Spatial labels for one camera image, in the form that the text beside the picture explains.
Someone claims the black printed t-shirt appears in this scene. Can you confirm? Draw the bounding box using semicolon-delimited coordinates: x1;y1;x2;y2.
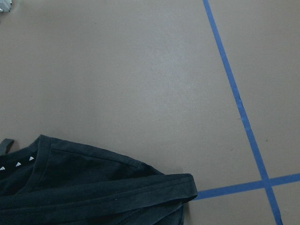
0;135;197;225

